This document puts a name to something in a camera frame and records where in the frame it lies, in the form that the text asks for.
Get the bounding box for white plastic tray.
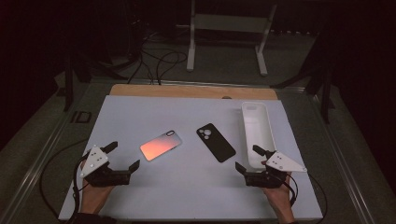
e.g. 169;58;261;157
241;101;278;174

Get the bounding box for black rectangular frame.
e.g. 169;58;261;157
70;110;93;124

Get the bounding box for pink glossy phone case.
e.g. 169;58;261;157
139;130;183;162

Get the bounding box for black floor cables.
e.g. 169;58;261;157
125;29;189;86

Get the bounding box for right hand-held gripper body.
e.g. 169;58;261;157
244;150;308;189

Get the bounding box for metal floor rail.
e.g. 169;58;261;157
307;92;377;224
0;92;78;224

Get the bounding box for white metal stand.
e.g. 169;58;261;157
176;0;278;77

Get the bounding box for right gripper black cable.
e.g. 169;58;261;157
286;172;329;224

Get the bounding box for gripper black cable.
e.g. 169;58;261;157
38;138;92;224
286;172;329;224

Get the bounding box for person's right hand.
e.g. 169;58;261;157
261;171;297;218

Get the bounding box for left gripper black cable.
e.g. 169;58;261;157
38;138;92;224

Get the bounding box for white board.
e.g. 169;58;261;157
58;94;324;222

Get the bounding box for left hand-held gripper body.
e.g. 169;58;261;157
79;145;132;189

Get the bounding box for person's left hand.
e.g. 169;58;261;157
79;160;115;216

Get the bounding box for black phone case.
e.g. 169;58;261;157
195;122;237;163

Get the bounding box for black stand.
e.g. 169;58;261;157
63;54;127;112
273;29;336;125

